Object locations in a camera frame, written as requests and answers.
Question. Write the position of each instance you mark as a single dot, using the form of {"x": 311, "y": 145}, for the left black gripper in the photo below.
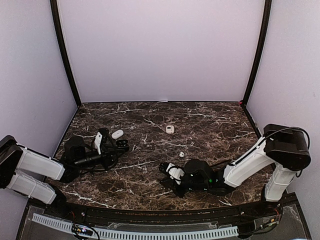
{"x": 106, "y": 154}

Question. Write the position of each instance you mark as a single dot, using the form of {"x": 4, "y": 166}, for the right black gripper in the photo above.
{"x": 171, "y": 184}

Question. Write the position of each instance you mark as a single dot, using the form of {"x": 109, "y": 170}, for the black round charging case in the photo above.
{"x": 122, "y": 143}

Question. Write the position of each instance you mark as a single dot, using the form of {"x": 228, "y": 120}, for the beige gold-rimmed charging case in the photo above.
{"x": 170, "y": 129}

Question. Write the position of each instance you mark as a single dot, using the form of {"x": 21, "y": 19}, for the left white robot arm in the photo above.
{"x": 19, "y": 164}

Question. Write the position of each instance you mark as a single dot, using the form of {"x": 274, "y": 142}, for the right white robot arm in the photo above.
{"x": 286, "y": 147}

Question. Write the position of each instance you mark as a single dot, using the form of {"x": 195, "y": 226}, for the white oval charging case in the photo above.
{"x": 117, "y": 134}

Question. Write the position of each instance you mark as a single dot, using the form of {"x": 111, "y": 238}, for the white bud earbud right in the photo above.
{"x": 182, "y": 154}

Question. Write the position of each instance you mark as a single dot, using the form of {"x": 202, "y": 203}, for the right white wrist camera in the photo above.
{"x": 174, "y": 172}

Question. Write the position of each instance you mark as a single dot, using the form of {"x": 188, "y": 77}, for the black front table rail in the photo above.
{"x": 103, "y": 215}

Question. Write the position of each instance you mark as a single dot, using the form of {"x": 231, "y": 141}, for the white slotted cable duct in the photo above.
{"x": 128, "y": 231}

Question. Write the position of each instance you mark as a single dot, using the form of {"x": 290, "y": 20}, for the left black frame post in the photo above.
{"x": 63, "y": 51}

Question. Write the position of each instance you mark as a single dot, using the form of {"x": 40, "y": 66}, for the black frame post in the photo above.
{"x": 258, "y": 52}
{"x": 63, "y": 51}

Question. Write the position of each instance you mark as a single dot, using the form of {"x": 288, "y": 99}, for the right black frame post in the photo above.
{"x": 258, "y": 52}

